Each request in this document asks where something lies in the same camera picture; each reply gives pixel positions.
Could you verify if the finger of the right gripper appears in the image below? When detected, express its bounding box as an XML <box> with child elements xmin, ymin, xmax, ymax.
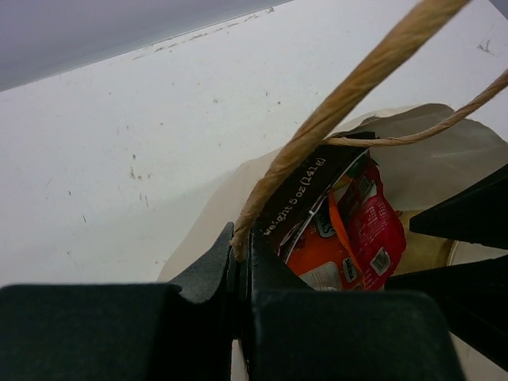
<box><xmin>409</xmin><ymin>166</ymin><xmax>508</xmax><ymax>250</ymax></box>
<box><xmin>387</xmin><ymin>256</ymin><xmax>507</xmax><ymax>380</ymax></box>

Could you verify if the yellow chips bag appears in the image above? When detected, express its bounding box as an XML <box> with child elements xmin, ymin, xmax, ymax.
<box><xmin>393</xmin><ymin>210</ymin><xmax>457</xmax><ymax>276</ymax></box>

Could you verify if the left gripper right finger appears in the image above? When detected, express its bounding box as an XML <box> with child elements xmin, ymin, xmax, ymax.
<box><xmin>249</xmin><ymin>232</ymin><xmax>464</xmax><ymax>380</ymax></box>

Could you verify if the brown paper bag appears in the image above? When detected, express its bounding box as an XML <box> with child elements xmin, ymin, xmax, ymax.
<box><xmin>156</xmin><ymin>0</ymin><xmax>508</xmax><ymax>381</ymax></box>

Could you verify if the dark brown snack bag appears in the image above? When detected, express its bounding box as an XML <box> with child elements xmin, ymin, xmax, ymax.
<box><xmin>251</xmin><ymin>144</ymin><xmax>368</xmax><ymax>256</ymax></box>

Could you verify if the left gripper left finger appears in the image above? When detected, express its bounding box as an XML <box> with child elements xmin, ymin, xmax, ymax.
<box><xmin>1</xmin><ymin>224</ymin><xmax>233</xmax><ymax>380</ymax></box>

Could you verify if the orange snack packet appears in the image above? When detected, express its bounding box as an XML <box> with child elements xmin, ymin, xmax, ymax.
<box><xmin>287</xmin><ymin>192</ymin><xmax>364</xmax><ymax>291</ymax></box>

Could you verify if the red pink candy packet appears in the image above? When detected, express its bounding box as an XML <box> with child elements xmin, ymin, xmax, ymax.
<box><xmin>328</xmin><ymin>155</ymin><xmax>406</xmax><ymax>291</ymax></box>

